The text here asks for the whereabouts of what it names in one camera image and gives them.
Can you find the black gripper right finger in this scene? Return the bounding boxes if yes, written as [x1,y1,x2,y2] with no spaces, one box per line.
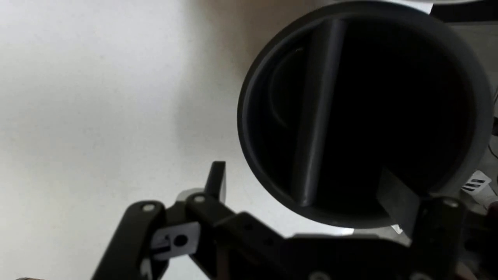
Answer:
[374,165,471,280]

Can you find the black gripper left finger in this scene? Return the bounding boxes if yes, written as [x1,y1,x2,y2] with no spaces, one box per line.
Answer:
[91,160,230,280]

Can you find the black round cup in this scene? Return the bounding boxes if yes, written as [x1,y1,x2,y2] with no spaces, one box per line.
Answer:
[236,0,494,230]

